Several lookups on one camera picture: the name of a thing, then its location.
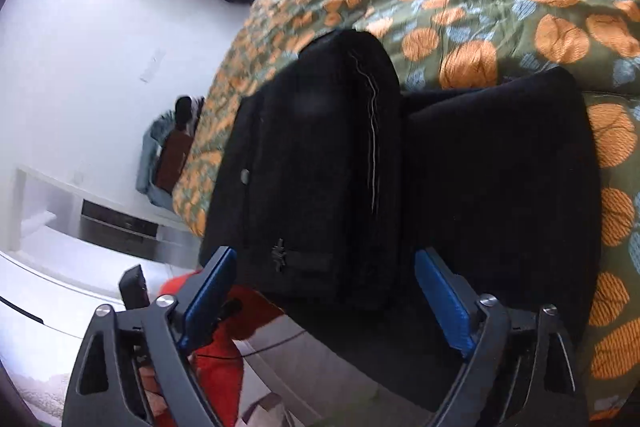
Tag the person's red garment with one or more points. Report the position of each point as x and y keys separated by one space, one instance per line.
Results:
x=225 y=377

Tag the white wall plate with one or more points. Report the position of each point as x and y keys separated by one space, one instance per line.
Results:
x=153 y=66

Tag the white shelf unit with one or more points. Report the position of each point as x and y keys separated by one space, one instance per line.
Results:
x=55 y=207

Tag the small black object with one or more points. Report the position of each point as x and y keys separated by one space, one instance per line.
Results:
x=185 y=112

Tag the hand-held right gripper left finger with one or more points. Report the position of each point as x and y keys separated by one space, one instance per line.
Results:
x=210 y=297

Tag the small black device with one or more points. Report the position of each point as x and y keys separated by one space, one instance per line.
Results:
x=132 y=287

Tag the black pants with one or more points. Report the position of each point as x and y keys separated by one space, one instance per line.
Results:
x=310 y=157

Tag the teal cloth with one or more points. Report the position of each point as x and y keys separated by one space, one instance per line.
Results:
x=149 y=167

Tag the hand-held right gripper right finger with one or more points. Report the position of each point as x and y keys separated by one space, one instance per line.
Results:
x=442 y=302

